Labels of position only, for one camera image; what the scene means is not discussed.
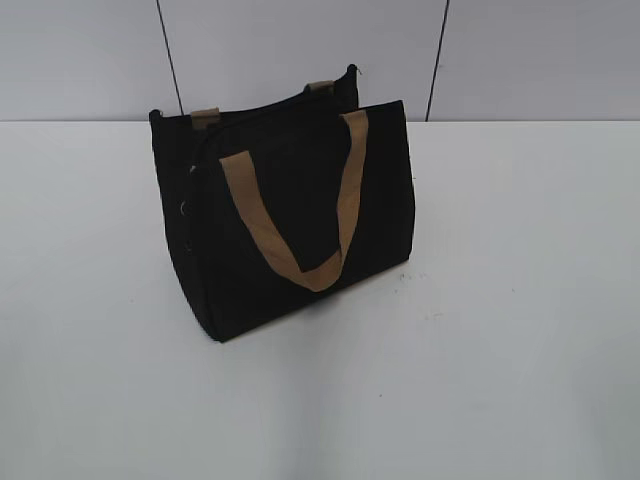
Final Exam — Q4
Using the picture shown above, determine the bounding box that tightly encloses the black bag with tan handles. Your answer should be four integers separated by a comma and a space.
149, 65, 415, 342

